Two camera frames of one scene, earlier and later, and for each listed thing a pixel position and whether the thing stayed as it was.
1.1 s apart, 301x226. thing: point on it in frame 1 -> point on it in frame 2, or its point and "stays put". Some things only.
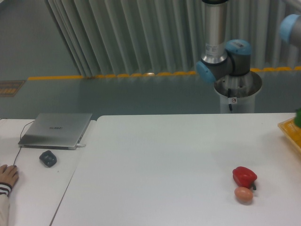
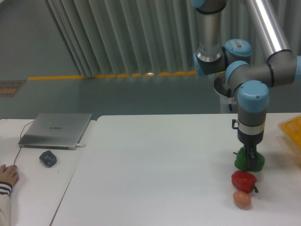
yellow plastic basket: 292,132 stays put
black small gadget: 48,158 stays put
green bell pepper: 297,118 -> 241,161
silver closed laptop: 58,130 stays put
